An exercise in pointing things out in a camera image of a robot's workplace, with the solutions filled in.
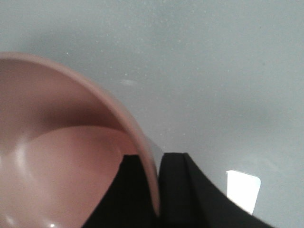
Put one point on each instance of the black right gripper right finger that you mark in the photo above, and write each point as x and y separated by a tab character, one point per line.
190	200

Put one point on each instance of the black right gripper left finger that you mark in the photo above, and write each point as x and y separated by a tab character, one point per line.
127	203

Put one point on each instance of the pink bowl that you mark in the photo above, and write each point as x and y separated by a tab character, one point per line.
62	141

